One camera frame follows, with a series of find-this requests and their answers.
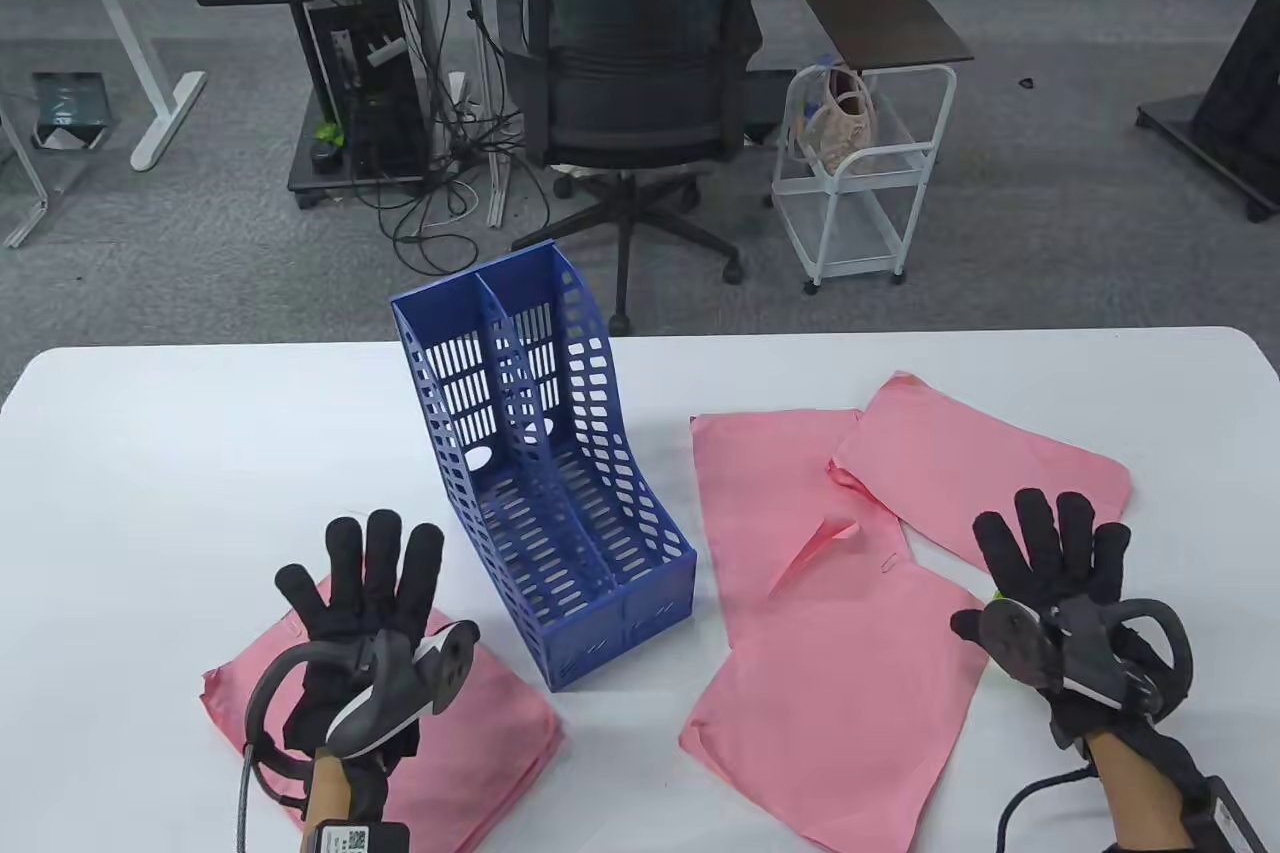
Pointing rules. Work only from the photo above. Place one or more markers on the person's left middle finger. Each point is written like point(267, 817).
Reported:
point(383, 558)

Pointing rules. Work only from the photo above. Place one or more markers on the black equipment stand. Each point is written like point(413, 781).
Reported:
point(1225, 93)

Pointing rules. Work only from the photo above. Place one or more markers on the dark brown side table top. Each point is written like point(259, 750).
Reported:
point(880, 21)

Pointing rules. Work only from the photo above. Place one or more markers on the beige bag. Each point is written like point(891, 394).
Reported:
point(838, 128)

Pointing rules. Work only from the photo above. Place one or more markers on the large pink paper sheet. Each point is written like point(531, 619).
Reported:
point(840, 713)

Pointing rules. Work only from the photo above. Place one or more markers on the person's left little finger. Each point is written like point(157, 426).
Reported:
point(300, 593)

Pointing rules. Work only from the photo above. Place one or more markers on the person's left forearm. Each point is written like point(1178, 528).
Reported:
point(326, 793)

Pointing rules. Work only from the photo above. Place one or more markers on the black mesh office chair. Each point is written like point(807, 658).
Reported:
point(640, 63)

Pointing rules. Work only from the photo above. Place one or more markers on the green plastic bag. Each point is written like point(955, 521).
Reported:
point(70, 108)

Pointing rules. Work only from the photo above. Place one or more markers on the white rolling cart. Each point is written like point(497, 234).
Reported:
point(865, 183)

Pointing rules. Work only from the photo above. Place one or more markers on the pink paper sheet torn corner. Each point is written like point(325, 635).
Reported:
point(760, 503)

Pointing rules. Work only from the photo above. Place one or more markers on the blue plastic file holder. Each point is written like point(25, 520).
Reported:
point(560, 513)

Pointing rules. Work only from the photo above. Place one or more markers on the person's right hand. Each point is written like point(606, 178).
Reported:
point(1060, 583)

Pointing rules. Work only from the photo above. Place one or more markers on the white desk with legs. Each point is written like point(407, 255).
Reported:
point(120, 3)

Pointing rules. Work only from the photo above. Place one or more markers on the person's right forearm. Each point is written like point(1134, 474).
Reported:
point(1130, 793)

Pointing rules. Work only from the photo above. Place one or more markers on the person's right middle finger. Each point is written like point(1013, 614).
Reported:
point(1038, 538)

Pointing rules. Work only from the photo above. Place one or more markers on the person's left hand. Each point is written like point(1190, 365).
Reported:
point(345, 628)

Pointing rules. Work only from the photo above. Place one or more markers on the person's right thumb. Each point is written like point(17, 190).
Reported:
point(968, 626)

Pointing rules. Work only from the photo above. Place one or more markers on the stack of pink paper folders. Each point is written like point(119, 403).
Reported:
point(480, 743)

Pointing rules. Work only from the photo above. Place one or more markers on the black computer tower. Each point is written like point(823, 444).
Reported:
point(375, 88)

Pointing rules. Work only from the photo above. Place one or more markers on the person's right little finger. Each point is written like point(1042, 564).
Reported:
point(1110, 563)

